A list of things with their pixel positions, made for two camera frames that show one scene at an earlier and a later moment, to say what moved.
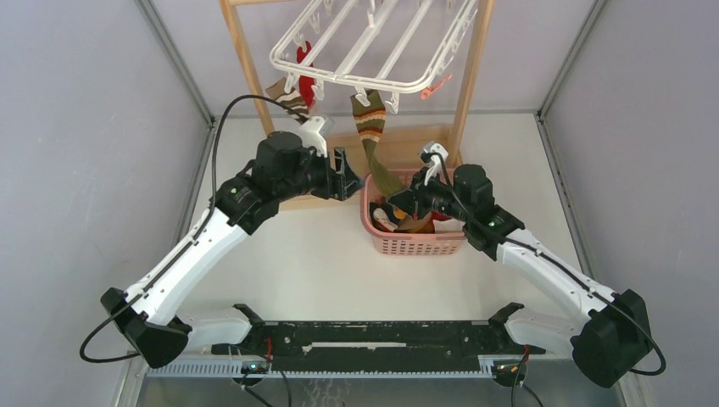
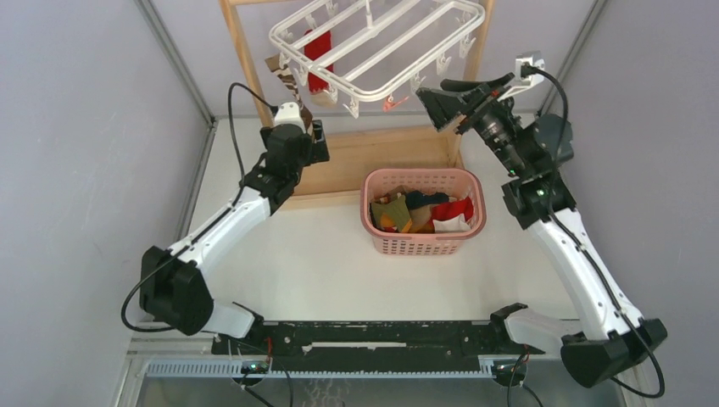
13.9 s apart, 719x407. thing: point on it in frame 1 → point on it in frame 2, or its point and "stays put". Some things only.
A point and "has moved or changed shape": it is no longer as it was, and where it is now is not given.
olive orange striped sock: (370, 120) → (392, 214)
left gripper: (335, 186) → (315, 153)
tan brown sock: (422, 225) stays put
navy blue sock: (388, 211) has moved or changed shape
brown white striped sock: (293, 99) → (285, 73)
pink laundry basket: (404, 243) stays put
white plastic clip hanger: (398, 46) has moved or changed shape
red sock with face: (306, 82) → (314, 41)
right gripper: (411, 202) → (443, 107)
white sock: (452, 225) stays put
